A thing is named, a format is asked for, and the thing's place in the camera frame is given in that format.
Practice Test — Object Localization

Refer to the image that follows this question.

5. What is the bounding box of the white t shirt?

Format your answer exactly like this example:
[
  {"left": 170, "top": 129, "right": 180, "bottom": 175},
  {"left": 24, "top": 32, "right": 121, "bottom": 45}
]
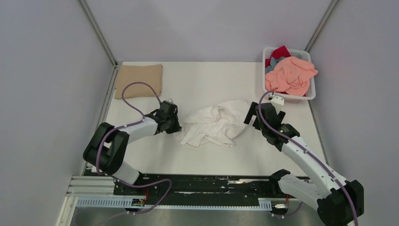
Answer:
[{"left": 174, "top": 100, "right": 250, "bottom": 148}]

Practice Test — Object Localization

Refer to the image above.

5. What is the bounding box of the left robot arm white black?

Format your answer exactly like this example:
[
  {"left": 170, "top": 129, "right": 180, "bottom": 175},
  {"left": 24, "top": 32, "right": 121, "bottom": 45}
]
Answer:
[{"left": 83, "top": 101, "right": 181, "bottom": 195}]

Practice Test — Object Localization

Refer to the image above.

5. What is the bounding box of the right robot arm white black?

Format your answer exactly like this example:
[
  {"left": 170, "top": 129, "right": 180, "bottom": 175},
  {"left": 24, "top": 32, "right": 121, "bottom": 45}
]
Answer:
[{"left": 244, "top": 102, "right": 364, "bottom": 226}]

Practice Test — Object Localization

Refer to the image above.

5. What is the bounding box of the white plastic laundry basket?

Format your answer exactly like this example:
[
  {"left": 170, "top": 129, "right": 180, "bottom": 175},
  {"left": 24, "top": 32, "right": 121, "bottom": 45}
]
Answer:
[{"left": 261, "top": 47, "right": 316, "bottom": 103}]

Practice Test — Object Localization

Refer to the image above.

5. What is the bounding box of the crumpled salmon pink t shirt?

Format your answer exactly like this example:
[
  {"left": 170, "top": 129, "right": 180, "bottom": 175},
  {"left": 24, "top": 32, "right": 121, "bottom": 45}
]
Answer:
[{"left": 265, "top": 56, "right": 318, "bottom": 97}]

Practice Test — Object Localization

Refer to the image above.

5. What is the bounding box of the grey blue t shirt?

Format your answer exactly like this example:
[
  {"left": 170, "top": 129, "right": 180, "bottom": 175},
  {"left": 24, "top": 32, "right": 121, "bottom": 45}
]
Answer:
[{"left": 265, "top": 56, "right": 286, "bottom": 74}]

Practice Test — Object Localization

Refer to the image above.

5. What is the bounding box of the folded tan t shirt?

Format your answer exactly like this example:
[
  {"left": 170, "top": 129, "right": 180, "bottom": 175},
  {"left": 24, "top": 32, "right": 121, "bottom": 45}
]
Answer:
[{"left": 114, "top": 64, "right": 163, "bottom": 99}]

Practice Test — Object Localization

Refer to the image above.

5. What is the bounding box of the red t shirt in basket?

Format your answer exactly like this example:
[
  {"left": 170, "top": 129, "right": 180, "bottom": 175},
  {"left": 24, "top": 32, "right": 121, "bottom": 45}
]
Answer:
[{"left": 265, "top": 46, "right": 291, "bottom": 67}]

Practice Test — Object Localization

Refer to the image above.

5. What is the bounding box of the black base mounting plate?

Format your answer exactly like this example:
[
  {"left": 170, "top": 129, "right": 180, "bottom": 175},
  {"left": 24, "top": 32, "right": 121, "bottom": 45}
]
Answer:
[{"left": 113, "top": 174, "right": 287, "bottom": 207}]

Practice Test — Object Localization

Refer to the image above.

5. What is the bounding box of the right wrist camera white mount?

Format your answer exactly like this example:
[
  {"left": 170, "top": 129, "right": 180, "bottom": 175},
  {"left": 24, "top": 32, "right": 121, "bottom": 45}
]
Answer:
[{"left": 270, "top": 96, "right": 284, "bottom": 106}]

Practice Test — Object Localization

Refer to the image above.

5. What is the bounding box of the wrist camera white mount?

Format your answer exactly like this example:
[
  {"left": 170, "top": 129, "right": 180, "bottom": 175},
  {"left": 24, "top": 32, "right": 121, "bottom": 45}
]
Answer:
[
  {"left": 270, "top": 96, "right": 284, "bottom": 106},
  {"left": 164, "top": 98, "right": 174, "bottom": 104}
]

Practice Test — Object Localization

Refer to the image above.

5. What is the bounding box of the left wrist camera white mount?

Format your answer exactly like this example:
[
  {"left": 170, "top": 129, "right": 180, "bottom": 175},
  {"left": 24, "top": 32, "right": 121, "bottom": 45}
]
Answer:
[{"left": 164, "top": 98, "right": 174, "bottom": 104}]

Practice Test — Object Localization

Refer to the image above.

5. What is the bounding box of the white slotted cable duct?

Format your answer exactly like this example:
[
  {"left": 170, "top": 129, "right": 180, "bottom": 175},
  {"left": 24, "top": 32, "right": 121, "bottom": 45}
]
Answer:
[{"left": 75, "top": 197, "right": 272, "bottom": 211}]

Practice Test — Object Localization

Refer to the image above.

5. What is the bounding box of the right aluminium frame post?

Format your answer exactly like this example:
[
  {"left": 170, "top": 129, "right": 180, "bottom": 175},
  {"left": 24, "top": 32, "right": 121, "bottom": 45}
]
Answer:
[{"left": 304, "top": 0, "right": 341, "bottom": 52}]

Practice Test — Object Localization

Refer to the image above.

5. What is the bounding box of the aluminium frame post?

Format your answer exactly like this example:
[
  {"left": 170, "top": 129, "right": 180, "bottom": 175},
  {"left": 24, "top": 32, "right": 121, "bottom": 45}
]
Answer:
[
  {"left": 304, "top": 0, "right": 341, "bottom": 52},
  {"left": 77, "top": 0, "right": 118, "bottom": 68}
]

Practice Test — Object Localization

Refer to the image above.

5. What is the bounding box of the left aluminium frame post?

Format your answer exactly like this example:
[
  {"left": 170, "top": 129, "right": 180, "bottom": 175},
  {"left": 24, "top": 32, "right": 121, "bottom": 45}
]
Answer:
[{"left": 77, "top": 0, "right": 118, "bottom": 68}]

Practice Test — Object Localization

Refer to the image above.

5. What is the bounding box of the aluminium table edge rail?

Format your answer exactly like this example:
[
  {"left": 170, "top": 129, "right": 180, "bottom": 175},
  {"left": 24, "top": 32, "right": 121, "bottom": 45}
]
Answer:
[{"left": 56, "top": 63, "right": 121, "bottom": 226}]

